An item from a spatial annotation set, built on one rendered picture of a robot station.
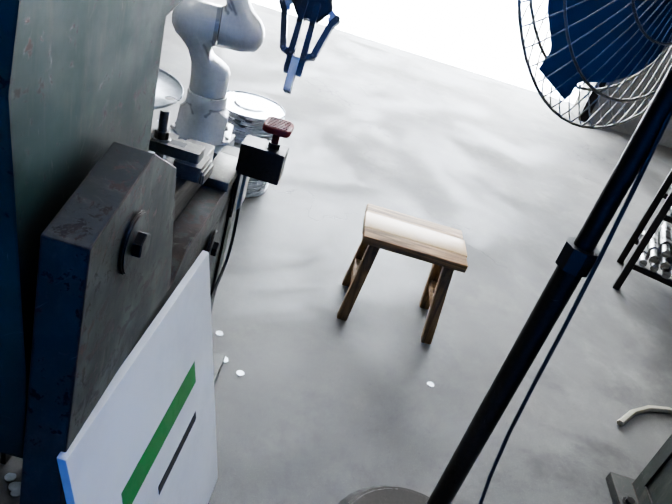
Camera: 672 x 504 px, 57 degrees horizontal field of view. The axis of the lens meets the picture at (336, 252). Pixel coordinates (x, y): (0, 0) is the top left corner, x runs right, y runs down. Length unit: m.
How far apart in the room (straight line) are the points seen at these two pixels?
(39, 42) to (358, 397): 1.43
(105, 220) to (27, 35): 0.19
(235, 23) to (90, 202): 1.20
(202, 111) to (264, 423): 0.90
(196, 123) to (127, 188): 1.21
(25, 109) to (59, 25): 0.08
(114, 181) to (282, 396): 1.15
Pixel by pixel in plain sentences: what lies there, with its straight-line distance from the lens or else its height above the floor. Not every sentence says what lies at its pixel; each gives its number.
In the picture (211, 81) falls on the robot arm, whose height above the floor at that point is 0.64.
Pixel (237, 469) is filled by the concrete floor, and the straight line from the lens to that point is 1.58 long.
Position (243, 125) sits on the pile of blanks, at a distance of 2.51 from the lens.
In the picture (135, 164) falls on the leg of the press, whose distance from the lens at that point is 0.74.
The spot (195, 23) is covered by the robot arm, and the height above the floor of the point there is 0.79.
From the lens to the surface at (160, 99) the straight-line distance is 1.26.
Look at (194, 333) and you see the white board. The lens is 1.16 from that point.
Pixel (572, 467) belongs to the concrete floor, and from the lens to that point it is 2.01.
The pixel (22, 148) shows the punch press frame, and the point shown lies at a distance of 0.63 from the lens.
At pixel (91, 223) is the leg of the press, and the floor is 0.87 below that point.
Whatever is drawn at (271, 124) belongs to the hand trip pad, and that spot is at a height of 0.76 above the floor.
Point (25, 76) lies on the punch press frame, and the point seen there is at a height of 1.01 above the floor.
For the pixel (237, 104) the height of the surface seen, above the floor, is 0.35.
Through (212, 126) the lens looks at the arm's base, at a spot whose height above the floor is 0.51.
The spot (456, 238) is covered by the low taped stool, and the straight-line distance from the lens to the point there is 2.11.
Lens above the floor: 1.22
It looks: 30 degrees down
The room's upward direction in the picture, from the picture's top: 18 degrees clockwise
